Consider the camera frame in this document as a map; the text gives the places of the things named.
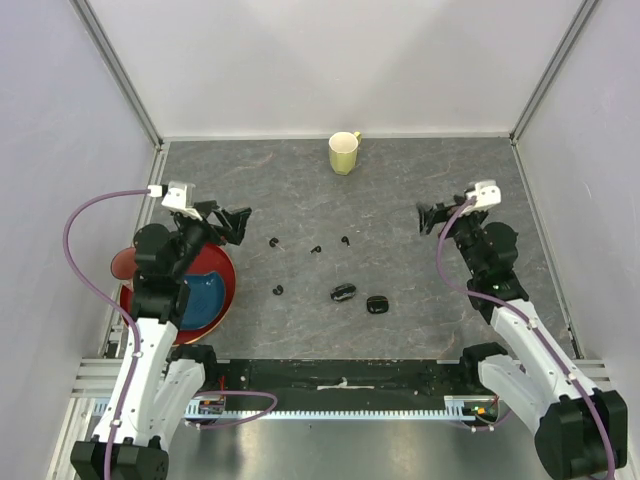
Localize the red round tray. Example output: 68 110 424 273
111 243 236 346

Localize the black marbled charging case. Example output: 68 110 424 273
330 283 357 303

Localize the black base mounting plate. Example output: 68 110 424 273
216 359 494 397

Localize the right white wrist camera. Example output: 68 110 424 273
464 180 502 211

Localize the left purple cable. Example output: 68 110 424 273
63 187 164 480

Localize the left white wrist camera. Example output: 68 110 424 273
161 181 198 218

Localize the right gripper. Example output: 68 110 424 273
415 195 486 277

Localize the black glossy charging case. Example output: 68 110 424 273
366 295 389 315

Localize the pink floral mug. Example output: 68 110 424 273
110 247 137 281

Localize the blue plate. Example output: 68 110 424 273
180 272 226 331

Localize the slotted cable duct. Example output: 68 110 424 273
183 397 479 422

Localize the yellow-green mug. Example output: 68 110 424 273
328 131 362 176

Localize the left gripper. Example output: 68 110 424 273
169 200 250 279

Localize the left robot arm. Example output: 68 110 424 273
70 201 252 479

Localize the purple cable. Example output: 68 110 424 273
63 187 164 480
436 197 617 480

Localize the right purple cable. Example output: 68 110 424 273
436 197 617 480

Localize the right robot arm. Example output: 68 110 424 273
416 196 628 479

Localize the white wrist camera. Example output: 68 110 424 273
161 181 198 218
464 180 502 211

